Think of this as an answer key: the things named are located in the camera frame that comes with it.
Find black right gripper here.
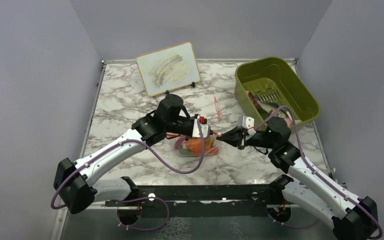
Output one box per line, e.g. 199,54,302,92
216,124,276,151

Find magenta toy beet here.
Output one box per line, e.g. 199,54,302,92
174,137,186,150

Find orange toy pumpkin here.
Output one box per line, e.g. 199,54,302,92
184,138,214,156

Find clear zip bag orange zipper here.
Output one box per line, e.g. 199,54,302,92
166,133,220,157

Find red toy chili pepper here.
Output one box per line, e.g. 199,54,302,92
204,146,219,156

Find green toy cucumber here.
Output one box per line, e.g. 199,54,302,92
178,148,194,157

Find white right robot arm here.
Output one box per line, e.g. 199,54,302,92
216,116,379,240

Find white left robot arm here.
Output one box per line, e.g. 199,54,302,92
50,94,211,214

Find red white pen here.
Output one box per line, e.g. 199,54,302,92
213,96,221,120

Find silver toy fish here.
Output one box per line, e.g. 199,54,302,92
258,101,294,122

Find pink toy onion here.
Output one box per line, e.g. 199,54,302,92
283,117,294,128

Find yellow framed whiteboard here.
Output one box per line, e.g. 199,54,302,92
135,42,201,97

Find olive green plastic bin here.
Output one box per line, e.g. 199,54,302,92
234,56,321,129

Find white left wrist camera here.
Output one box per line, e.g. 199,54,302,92
191,114,211,139

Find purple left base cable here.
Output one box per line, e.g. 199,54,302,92
116,194,172,232

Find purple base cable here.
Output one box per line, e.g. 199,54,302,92
267,206,322,230
116,194,172,232

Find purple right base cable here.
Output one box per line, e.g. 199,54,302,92
267,206,322,230

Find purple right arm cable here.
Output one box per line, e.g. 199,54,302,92
251,105,384,240

